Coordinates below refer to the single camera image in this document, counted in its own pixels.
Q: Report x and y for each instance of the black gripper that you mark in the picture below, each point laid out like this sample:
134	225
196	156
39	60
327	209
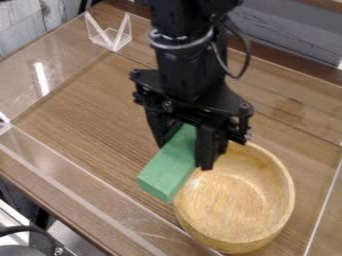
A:
185	92

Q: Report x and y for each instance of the green rectangular block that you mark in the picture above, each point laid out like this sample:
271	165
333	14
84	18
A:
172	166

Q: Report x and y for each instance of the brown wooden bowl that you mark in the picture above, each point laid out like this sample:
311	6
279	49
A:
236	207

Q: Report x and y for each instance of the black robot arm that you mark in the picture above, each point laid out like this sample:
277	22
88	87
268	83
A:
193	25

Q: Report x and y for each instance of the clear acrylic barrier wall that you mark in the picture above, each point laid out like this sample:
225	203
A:
78	141

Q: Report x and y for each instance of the clear acrylic corner bracket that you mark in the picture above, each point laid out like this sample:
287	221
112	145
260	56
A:
110	38

